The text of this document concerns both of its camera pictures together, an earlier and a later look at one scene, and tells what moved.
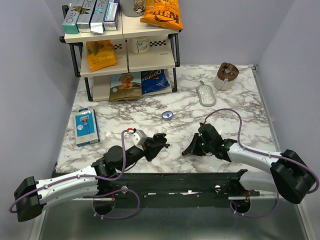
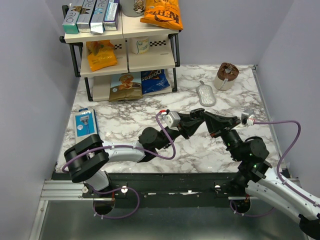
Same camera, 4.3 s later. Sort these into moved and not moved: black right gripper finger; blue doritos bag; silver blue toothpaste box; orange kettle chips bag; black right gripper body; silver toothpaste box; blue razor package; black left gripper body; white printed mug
Moved: black right gripper body; black right gripper finger; black left gripper body
Not moved: blue doritos bag; orange kettle chips bag; blue razor package; white printed mug; silver toothpaste box; silver blue toothpaste box
